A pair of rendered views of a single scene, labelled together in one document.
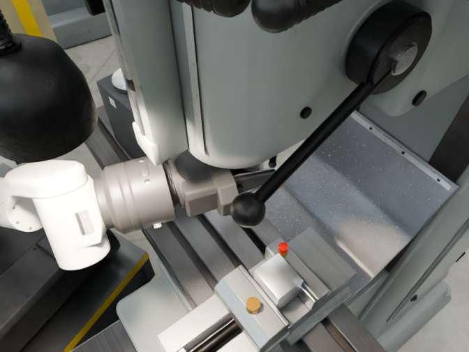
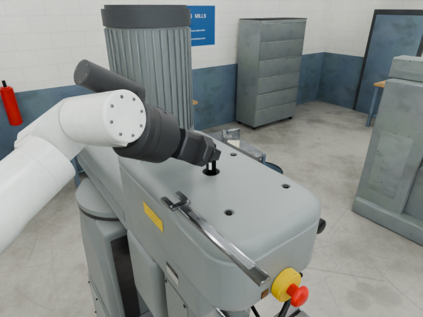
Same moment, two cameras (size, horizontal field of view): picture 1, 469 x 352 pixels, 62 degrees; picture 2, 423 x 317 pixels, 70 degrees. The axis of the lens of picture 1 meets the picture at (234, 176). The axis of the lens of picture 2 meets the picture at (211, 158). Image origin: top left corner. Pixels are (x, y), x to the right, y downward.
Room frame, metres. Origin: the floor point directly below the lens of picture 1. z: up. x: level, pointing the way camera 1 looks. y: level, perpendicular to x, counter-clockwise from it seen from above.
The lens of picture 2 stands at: (0.34, 0.55, 2.21)
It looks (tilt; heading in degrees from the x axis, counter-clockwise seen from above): 27 degrees down; 269
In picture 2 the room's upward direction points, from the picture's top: straight up
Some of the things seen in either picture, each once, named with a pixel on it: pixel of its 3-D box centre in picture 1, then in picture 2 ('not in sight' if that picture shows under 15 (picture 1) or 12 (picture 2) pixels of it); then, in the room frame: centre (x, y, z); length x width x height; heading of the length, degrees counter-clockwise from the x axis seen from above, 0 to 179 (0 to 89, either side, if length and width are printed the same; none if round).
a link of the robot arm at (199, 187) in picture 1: (181, 184); not in sight; (0.31, 0.07, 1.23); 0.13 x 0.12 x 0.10; 20
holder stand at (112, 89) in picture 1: (153, 122); not in sight; (0.65, 0.19, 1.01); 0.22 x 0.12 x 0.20; 44
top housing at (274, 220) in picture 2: not in sight; (207, 199); (0.35, -0.03, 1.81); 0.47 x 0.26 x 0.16; 126
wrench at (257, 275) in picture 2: not in sight; (209, 231); (0.34, 0.18, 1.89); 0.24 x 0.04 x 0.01; 126
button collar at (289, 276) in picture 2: not in sight; (286, 284); (0.21, 0.17, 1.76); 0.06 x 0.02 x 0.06; 36
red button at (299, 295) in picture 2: not in sight; (296, 294); (0.19, 0.19, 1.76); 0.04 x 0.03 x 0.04; 36
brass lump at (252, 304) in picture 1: (252, 305); not in sight; (0.22, -0.03, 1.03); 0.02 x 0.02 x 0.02
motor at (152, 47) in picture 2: not in sight; (152, 76); (0.48, -0.22, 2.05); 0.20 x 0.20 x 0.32
